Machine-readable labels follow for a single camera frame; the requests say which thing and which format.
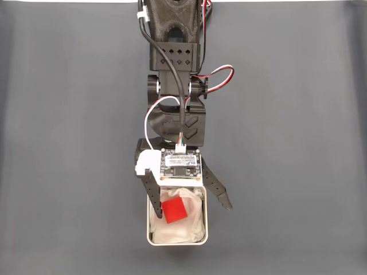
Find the dark table mat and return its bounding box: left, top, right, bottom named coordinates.
left=0, top=2, right=367, bottom=275

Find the beige square box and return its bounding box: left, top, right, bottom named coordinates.
left=146, top=184, right=208, bottom=246

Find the black camera cable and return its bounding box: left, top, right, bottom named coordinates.
left=136, top=0, right=190, bottom=139

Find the camera board on white mount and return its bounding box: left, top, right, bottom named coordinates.
left=134, top=147, right=204, bottom=188

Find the red white servo cable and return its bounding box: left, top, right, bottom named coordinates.
left=143, top=96, right=190, bottom=151
left=185, top=0, right=235, bottom=104

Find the red cube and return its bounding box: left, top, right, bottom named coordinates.
left=161, top=197, right=189, bottom=225

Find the white cloth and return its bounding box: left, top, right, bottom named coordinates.
left=149, top=187, right=205, bottom=244

